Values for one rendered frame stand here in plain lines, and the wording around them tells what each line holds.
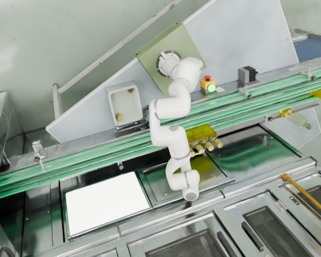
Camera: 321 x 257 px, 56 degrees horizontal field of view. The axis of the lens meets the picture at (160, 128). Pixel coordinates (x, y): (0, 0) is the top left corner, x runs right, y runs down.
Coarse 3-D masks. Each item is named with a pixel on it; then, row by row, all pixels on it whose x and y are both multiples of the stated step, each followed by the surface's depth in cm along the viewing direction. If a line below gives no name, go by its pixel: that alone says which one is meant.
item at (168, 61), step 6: (162, 54) 162; (168, 54) 166; (174, 54) 167; (162, 60) 164; (168, 60) 162; (174, 60) 160; (162, 66) 167; (168, 66) 159; (174, 66) 154; (162, 72) 170; (168, 72) 159
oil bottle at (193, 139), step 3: (189, 129) 181; (186, 132) 178; (189, 132) 178; (192, 132) 178; (186, 135) 176; (189, 135) 175; (192, 135) 175; (195, 135) 175; (189, 138) 173; (192, 138) 172; (195, 138) 172; (198, 138) 172; (192, 141) 170; (195, 141) 170; (198, 141) 171; (192, 144) 171; (192, 147) 172; (195, 147) 172
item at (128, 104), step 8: (128, 88) 168; (136, 88) 170; (112, 96) 175; (120, 96) 177; (128, 96) 179; (136, 96) 175; (112, 104) 177; (120, 104) 179; (128, 104) 181; (136, 104) 181; (112, 112) 172; (120, 112) 182; (128, 112) 184; (136, 112) 185; (128, 120) 179; (136, 120) 180
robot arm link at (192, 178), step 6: (186, 174) 134; (192, 174) 134; (198, 174) 135; (186, 180) 133; (192, 180) 133; (198, 180) 134; (192, 186) 135; (198, 186) 137; (186, 192) 137; (192, 192) 137; (198, 192) 139; (186, 198) 139; (192, 198) 139
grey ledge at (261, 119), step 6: (306, 102) 215; (312, 102) 217; (294, 108) 213; (300, 108) 215; (306, 108) 216; (270, 114) 208; (276, 114) 210; (252, 120) 206; (258, 120) 207; (264, 120) 209; (234, 126) 203; (240, 126) 205; (246, 126) 206; (222, 132) 202; (228, 132) 203
